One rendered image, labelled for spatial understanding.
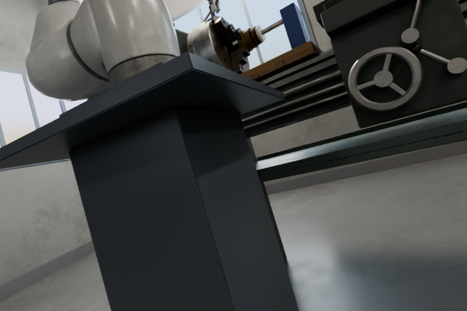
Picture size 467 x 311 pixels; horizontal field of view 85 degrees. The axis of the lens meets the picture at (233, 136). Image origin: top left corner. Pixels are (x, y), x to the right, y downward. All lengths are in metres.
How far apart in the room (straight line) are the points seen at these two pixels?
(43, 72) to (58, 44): 0.08
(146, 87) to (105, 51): 0.28
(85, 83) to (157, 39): 0.22
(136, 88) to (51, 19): 0.46
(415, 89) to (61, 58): 0.78
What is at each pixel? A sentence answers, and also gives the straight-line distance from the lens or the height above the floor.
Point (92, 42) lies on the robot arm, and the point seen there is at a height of 0.92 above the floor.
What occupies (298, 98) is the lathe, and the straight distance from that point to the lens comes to 0.89.
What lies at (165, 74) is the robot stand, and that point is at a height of 0.74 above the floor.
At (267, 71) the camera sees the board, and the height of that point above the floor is 0.87.
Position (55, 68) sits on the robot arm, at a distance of 0.68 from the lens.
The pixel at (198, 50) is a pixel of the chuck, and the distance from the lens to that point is 1.11.
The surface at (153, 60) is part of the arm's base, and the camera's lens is 0.51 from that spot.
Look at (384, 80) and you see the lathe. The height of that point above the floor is 0.70.
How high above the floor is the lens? 0.65
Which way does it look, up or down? 3 degrees up
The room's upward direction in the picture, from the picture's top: 17 degrees counter-clockwise
